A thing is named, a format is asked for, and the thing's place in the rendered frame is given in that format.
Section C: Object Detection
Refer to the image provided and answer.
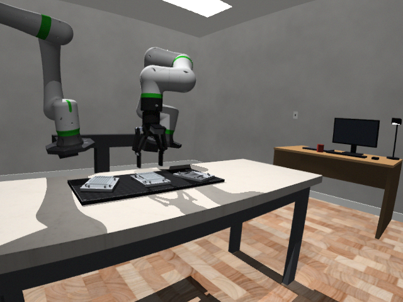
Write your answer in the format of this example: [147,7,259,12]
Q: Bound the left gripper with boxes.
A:
[132,111,167,168]

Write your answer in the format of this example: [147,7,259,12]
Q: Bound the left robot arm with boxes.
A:
[136,47,196,143]

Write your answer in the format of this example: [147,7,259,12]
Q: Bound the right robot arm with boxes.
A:
[0,2,84,148]

